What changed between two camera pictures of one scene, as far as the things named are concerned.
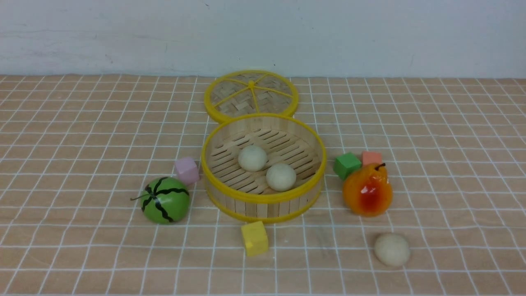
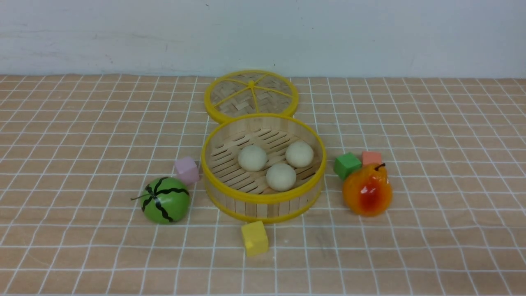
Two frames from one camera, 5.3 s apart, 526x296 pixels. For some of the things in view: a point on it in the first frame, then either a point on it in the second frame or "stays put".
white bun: x=280 y=177 stays put
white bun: x=392 y=250 -> x=299 y=154
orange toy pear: x=367 y=191 stays put
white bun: x=252 y=158 stays put
